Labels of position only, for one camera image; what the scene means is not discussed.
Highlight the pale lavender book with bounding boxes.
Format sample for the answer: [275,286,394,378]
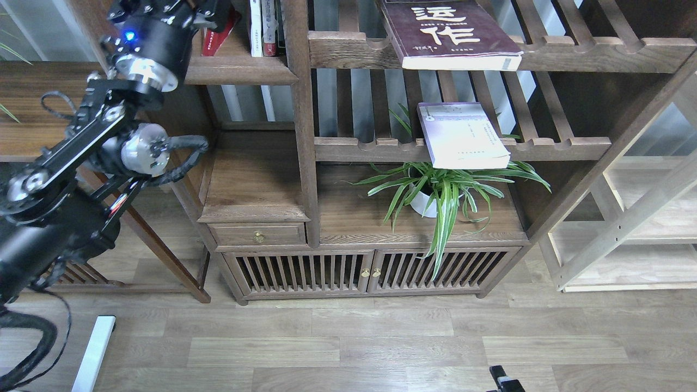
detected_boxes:
[417,102,510,170]

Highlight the white table leg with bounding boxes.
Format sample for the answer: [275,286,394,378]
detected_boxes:
[71,315,116,391]

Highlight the maroon book with white characters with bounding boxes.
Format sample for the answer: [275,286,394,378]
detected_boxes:
[377,1,523,71]

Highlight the red and white upright book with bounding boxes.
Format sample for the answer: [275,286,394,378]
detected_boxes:
[260,0,277,57]

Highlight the dark wooden bookshelf cabinet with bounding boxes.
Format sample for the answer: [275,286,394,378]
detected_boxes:
[68,0,697,305]

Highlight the red book with photos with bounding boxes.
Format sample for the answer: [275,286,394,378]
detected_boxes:
[201,7,241,57]

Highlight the spider plant green leaves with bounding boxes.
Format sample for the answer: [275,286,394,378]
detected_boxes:
[350,103,551,281]

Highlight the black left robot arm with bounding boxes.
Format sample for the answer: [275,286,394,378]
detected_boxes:
[1,1,232,391]

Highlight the dark upright book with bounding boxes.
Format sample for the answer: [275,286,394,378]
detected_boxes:
[274,0,286,56]

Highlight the white plant pot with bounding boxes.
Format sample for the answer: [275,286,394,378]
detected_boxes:
[410,169,463,218]

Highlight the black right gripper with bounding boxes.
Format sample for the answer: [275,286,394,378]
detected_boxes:
[490,365,525,392]

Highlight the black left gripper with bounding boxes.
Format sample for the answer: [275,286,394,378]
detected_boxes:
[193,1,232,33]

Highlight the brass drawer knob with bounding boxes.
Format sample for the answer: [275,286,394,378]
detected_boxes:
[253,231,265,243]

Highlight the dark slatted wooden rack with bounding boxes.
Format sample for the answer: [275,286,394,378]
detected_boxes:
[1,256,131,305]

